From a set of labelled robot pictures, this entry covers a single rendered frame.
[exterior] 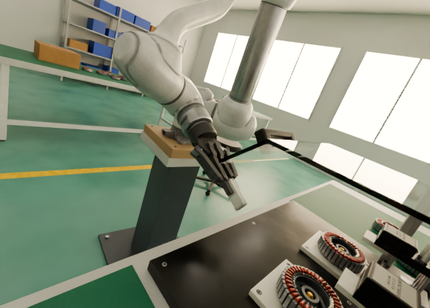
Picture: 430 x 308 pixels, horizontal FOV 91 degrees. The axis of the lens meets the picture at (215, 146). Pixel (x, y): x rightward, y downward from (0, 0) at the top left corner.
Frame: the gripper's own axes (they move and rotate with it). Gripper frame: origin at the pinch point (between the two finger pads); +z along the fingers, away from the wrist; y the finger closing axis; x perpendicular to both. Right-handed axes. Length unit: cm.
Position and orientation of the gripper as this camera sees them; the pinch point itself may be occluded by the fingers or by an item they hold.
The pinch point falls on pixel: (234, 194)
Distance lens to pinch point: 51.3
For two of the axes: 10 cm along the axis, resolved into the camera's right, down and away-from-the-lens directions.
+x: 5.7, -6.2, -5.4
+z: 4.4, 7.8, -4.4
